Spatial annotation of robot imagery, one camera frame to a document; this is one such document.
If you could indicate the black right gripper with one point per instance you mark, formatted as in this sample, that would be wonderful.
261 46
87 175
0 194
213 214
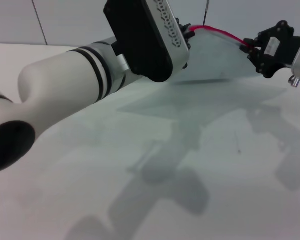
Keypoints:
280 52

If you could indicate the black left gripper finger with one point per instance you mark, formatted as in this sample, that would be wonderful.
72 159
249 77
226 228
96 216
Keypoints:
186 27
190 40

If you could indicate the clear document bag red zipper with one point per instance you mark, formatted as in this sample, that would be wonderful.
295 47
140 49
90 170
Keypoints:
215 57

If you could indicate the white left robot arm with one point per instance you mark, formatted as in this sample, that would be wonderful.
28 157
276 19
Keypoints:
60 82

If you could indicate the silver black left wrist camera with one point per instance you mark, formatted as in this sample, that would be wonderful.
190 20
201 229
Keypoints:
145 37

